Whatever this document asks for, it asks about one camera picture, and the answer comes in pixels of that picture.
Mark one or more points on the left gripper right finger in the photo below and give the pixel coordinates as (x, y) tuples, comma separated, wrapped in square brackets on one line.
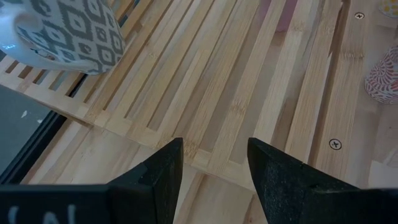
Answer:
[(311, 202)]

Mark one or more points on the white mug grey diamond pattern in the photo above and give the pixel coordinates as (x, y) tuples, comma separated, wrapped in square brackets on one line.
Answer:
[(77, 31)]

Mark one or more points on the wooden slatted rack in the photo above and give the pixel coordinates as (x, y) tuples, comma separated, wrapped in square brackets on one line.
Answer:
[(217, 77)]

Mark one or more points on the white mug orange floral pattern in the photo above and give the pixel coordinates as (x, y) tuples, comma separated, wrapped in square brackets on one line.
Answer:
[(384, 81)]

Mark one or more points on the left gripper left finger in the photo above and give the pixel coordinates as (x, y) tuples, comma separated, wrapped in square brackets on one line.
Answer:
[(93, 205)]

